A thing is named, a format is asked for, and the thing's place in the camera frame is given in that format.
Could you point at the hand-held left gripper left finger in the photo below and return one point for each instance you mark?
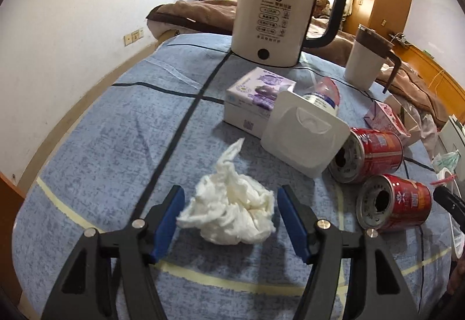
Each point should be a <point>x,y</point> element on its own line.
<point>167,222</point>

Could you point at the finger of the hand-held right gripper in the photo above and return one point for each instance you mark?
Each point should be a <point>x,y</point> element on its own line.
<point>448,202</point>

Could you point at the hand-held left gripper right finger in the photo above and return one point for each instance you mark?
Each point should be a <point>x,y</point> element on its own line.
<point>292,222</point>

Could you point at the white tissue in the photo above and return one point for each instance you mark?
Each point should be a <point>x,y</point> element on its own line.
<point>232,211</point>

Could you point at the trash bin with white bag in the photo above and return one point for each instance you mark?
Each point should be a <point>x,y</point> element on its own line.
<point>452,134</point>

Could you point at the pink strawberry milk carton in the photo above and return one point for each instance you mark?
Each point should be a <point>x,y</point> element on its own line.
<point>387,118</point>

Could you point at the red drink can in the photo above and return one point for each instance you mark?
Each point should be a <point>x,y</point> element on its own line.
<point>377,152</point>
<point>403,203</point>

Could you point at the pale pink bed sheet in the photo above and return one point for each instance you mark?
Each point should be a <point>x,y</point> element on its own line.
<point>421,123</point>

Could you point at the white plastic lidded box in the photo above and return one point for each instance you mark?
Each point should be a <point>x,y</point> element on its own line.
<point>301,138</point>

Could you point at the blue checked tablecloth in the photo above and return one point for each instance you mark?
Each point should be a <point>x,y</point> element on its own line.
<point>109,141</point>

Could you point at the clear plastic bottle red label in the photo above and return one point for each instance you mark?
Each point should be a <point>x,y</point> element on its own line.
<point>325,94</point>

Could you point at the purple print tissue pack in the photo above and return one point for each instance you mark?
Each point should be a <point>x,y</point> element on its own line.
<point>250,94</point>

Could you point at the wooden bed headboard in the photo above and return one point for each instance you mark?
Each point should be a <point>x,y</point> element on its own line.
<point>428,65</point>

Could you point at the white brown lidded mug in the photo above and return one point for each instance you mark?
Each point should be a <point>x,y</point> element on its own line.
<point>363,61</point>

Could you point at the brown bed blanket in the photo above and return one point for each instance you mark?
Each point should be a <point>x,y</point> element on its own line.
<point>203,14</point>

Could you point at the brown teddy bear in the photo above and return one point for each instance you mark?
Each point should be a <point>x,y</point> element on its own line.
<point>322,5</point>

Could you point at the beige wall socket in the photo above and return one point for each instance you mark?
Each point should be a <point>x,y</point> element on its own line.
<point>133,37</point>

